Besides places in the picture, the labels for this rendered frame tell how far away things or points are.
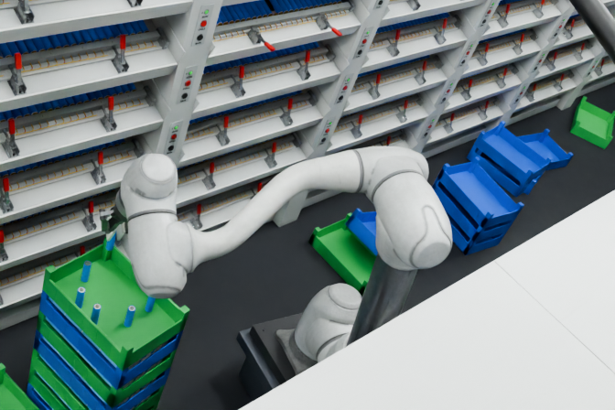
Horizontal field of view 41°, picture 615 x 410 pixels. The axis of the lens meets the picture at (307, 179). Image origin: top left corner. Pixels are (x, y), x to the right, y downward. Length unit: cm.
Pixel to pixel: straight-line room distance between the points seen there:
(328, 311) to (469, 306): 168
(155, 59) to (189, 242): 62
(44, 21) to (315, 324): 108
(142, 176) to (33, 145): 49
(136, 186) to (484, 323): 116
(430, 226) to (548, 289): 109
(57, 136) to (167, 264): 60
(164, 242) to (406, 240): 50
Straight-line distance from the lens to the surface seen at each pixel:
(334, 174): 184
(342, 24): 256
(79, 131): 216
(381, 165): 186
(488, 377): 59
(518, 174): 384
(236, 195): 292
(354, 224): 310
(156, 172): 167
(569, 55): 439
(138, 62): 211
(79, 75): 203
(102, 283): 216
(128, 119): 223
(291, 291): 295
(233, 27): 228
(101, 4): 194
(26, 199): 223
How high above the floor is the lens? 213
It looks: 39 degrees down
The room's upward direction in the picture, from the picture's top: 23 degrees clockwise
